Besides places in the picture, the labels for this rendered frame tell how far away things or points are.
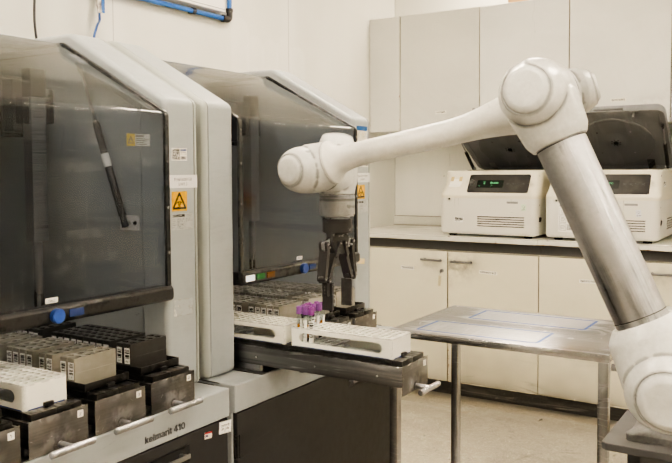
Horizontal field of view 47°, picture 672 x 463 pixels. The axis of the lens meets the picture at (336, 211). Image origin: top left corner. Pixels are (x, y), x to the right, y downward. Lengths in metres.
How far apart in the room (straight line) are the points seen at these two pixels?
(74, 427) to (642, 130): 3.35
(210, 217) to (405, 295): 2.63
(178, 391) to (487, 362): 2.75
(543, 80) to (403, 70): 3.32
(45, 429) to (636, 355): 1.10
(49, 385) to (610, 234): 1.11
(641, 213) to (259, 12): 2.12
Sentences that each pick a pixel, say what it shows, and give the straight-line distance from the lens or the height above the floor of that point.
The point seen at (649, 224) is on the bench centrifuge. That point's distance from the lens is 4.02.
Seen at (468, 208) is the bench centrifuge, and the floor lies 1.05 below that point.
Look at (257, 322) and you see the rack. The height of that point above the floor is 0.86.
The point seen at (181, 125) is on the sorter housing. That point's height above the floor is 1.37.
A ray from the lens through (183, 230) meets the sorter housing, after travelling 1.91.
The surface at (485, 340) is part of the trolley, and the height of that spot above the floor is 0.82.
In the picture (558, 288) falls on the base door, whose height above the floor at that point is 0.65.
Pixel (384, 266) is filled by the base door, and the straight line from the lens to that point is 4.52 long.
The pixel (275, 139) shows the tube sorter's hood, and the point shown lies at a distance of 2.17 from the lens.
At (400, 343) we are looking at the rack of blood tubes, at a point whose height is 0.85.
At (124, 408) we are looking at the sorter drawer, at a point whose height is 0.77.
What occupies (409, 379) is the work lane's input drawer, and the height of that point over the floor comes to 0.77.
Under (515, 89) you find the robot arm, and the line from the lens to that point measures 1.52.
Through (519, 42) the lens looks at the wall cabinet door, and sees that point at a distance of 4.53.
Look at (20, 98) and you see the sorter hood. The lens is 1.61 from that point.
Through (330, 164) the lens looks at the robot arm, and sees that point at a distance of 1.75.
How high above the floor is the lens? 1.26
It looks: 3 degrees down
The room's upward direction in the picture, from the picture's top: straight up
